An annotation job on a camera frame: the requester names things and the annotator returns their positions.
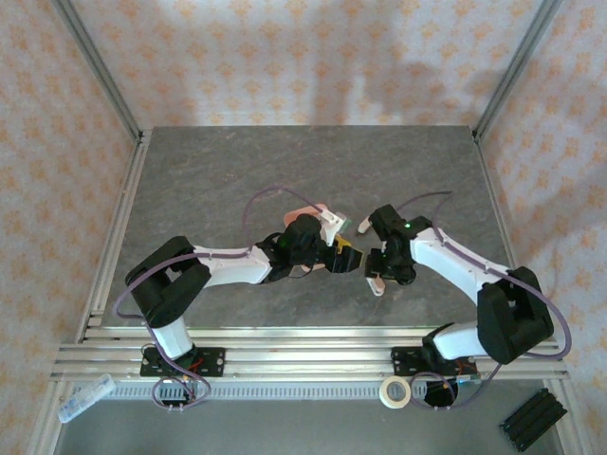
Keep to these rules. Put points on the pink white stapler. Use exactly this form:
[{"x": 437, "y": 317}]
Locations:
[{"x": 377, "y": 285}]

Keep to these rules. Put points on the pink plastic tray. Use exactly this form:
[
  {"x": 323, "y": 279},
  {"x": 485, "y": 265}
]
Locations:
[{"x": 296, "y": 214}]

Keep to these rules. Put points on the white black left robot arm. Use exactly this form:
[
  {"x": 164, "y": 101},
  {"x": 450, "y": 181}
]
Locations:
[{"x": 227, "y": 265}]

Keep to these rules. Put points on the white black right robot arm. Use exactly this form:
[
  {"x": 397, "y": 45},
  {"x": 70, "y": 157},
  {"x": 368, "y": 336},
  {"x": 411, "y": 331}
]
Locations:
[{"x": 446, "y": 265}]

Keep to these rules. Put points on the white masking tape roll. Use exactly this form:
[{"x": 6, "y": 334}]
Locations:
[{"x": 388, "y": 392}]

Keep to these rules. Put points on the short black extrusion bar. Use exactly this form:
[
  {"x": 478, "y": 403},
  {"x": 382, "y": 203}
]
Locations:
[{"x": 533, "y": 419}]

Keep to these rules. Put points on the clear plastic packet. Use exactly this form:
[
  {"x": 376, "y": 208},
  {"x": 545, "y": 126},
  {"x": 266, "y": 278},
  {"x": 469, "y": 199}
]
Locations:
[{"x": 85, "y": 398}]

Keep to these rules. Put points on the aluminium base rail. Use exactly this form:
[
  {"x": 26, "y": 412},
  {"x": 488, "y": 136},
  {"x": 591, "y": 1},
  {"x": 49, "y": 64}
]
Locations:
[{"x": 303, "y": 360}]

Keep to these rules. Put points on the aluminium side rail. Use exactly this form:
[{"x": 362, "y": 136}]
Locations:
[
  {"x": 118, "y": 227},
  {"x": 505, "y": 227}
]

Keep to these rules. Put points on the aluminium frame post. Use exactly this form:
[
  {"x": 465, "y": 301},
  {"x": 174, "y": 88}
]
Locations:
[
  {"x": 513, "y": 71},
  {"x": 102, "y": 71}
]

